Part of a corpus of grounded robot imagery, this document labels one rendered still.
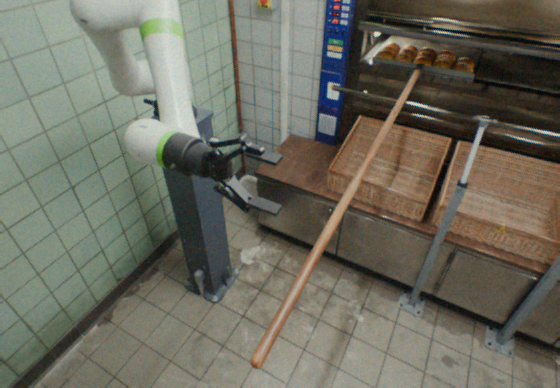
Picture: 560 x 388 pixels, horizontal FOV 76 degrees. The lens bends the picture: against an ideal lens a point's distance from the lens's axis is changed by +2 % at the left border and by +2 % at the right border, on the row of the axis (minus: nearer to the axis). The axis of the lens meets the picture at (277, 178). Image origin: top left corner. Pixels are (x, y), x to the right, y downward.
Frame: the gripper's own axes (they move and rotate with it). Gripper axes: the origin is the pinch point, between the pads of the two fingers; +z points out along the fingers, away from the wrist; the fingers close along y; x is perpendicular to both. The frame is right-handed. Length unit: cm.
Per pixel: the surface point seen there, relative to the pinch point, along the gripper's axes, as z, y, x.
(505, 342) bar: 92, 145, -93
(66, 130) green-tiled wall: -119, 35, -26
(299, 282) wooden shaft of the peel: 6.5, 30.8, -1.2
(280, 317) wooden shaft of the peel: 6.6, 31.1, 9.4
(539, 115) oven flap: 68, 42, -155
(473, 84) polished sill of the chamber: 34, 32, -154
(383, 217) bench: 13, 91, -99
